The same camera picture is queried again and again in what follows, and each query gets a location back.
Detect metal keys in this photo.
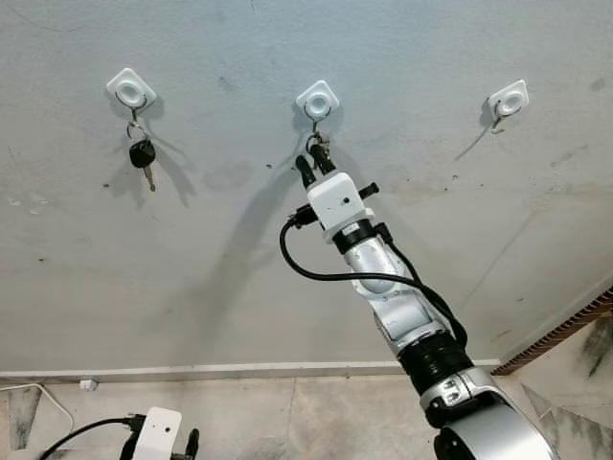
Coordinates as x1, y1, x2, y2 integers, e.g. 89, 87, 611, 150
306, 130, 334, 166

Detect white baseboard strip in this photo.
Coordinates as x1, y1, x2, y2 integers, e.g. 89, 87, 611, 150
0, 359, 504, 382

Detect black car key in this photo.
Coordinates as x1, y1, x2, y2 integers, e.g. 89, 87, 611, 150
126, 120, 159, 193

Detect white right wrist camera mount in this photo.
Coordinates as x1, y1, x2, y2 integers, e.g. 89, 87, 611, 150
305, 174, 376, 241

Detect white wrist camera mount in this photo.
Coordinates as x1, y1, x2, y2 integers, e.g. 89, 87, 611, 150
305, 174, 376, 241
134, 407, 183, 460

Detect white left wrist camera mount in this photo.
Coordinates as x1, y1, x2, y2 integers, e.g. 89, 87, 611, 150
134, 407, 183, 460

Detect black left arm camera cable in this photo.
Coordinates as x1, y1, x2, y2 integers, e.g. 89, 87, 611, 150
36, 413, 147, 460

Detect white wall hook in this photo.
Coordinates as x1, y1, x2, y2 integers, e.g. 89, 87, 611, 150
487, 80, 530, 133
105, 67, 158, 122
295, 80, 341, 126

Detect white floor cable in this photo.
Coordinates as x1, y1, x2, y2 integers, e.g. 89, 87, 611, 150
0, 381, 76, 437

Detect red tiled wall edge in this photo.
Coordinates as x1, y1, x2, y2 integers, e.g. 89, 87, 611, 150
491, 287, 613, 377

